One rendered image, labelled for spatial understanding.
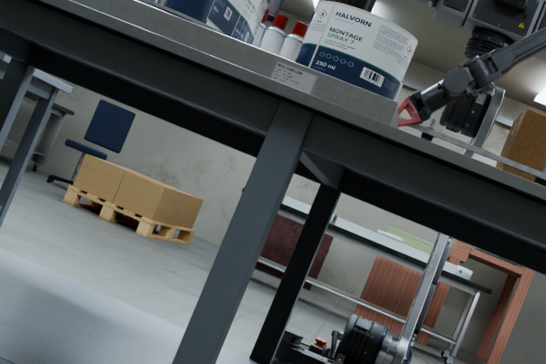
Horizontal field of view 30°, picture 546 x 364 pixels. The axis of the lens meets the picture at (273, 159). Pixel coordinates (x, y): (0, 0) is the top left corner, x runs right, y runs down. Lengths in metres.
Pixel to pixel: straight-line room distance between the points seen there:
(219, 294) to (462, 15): 1.68
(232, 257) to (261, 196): 0.11
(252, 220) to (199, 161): 9.67
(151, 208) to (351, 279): 3.31
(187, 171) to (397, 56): 9.55
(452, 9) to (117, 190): 5.83
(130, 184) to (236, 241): 6.94
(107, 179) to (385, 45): 6.94
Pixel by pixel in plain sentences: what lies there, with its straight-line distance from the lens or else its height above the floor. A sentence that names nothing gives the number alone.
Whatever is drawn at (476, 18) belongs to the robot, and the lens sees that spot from 3.15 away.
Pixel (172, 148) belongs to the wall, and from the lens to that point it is 11.41.
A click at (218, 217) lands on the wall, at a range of 11.27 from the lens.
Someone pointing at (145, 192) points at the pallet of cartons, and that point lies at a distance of 8.55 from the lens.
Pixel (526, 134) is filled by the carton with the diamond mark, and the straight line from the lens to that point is 2.69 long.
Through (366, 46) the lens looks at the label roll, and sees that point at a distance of 1.83.
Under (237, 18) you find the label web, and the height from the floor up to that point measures 0.97.
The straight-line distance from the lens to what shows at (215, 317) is 1.69.
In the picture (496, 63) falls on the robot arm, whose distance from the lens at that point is 2.52.
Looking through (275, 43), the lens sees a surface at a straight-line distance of 2.52.
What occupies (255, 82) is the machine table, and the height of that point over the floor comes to 0.82.
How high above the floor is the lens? 0.64
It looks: 2 degrees up
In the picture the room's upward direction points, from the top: 22 degrees clockwise
